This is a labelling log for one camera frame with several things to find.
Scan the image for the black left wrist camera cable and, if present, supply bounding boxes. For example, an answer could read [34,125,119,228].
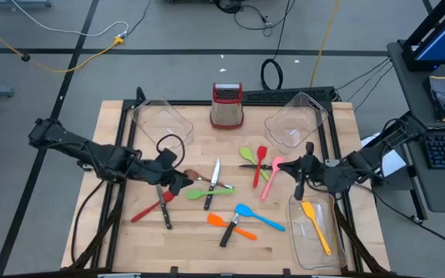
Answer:
[155,133,187,171]

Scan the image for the clear plastic storage bin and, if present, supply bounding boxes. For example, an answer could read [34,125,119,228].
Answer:
[131,96,195,152]
[287,192,348,270]
[263,91,330,155]

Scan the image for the red steel box grater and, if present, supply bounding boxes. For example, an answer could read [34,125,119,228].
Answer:
[209,82,245,131]

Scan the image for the wide steel knife black handle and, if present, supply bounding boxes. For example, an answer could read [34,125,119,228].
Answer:
[202,157,223,212]

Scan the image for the yellow hanging cable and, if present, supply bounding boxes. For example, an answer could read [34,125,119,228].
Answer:
[309,0,341,88]

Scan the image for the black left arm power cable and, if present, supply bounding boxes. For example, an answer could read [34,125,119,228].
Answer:
[70,180,106,266]

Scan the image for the blue silicone spatula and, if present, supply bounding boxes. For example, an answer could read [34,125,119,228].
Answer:
[234,203,287,233]

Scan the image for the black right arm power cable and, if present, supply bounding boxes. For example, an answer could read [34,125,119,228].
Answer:
[361,181,445,254]

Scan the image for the black floor cable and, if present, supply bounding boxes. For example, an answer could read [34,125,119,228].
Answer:
[124,0,153,36]

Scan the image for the all-black knife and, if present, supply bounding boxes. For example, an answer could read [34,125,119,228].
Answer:
[239,164,281,171]

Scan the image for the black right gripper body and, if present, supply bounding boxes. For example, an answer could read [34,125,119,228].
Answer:
[294,141,348,202]

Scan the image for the paring knife black handle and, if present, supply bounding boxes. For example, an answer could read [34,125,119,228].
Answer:
[219,212,242,249]

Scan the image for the orange silicone spatula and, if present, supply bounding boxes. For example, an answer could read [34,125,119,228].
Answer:
[206,212,258,242]

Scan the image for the red silicone spoon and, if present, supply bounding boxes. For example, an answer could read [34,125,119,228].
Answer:
[130,190,176,224]

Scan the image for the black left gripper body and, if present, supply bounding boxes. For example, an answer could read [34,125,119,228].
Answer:
[134,161,187,187]

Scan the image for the grey computer workstation cart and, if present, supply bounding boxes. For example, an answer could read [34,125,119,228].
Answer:
[386,38,445,225]

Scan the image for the white sheet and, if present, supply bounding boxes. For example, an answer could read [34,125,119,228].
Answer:
[360,131,407,178]

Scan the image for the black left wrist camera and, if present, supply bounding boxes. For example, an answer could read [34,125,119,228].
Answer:
[155,147,180,171]

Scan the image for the yellow floor extension cable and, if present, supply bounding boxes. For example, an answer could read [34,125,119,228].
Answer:
[0,17,125,74]

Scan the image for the grey black work gloves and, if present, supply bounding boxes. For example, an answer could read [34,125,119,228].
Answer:
[423,75,445,124]

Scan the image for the lime green silicone spoon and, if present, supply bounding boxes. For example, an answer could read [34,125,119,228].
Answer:
[239,145,270,181]

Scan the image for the narrow steel knife black handle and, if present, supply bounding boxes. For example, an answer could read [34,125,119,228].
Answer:
[155,184,173,231]

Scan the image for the black cart cable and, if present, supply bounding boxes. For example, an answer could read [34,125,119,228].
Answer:
[334,56,394,114]

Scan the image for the black hanging cable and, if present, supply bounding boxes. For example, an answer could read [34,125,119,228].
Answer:
[260,0,297,91]

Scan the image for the black perforated metal bar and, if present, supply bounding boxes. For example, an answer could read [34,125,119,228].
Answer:
[241,86,338,103]

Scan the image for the green silicone spatula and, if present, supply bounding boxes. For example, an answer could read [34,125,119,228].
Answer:
[185,187,236,201]

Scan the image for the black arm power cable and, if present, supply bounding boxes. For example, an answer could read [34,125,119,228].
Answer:
[361,181,445,254]
[70,180,106,266]

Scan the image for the brown wooden spoon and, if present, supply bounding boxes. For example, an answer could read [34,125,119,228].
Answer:
[183,168,234,190]

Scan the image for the red silicone spatula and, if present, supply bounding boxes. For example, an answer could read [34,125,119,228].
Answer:
[252,144,269,189]

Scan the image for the black cable tangle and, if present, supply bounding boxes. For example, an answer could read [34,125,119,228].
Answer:
[214,0,297,38]

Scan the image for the yellow silicone spatula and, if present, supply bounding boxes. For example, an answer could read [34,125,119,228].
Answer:
[301,200,332,256]

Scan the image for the white floor cable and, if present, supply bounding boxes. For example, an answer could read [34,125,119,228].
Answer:
[10,0,130,39]

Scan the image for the pink silicone spatula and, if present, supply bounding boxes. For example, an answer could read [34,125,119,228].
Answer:
[259,155,285,204]

